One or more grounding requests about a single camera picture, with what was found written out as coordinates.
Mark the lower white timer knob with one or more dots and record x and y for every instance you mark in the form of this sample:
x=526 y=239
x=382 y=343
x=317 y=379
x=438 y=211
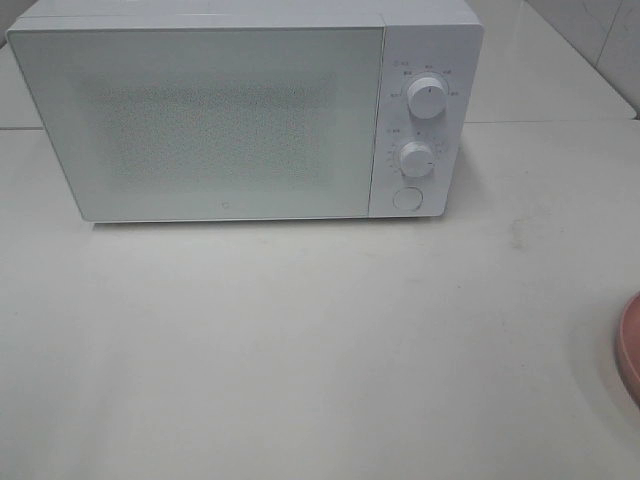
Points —
x=416 y=159

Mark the round white door button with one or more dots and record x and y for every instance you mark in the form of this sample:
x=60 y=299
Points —
x=408 y=199

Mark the white microwave oven body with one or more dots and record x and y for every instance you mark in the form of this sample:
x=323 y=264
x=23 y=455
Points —
x=441 y=37

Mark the upper white power knob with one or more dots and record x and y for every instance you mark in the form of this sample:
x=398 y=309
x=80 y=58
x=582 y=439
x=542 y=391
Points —
x=427 y=96

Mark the pink round plate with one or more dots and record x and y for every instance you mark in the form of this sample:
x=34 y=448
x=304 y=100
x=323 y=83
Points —
x=627 y=348

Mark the white microwave door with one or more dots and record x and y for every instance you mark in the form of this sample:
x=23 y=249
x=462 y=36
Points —
x=207 y=125

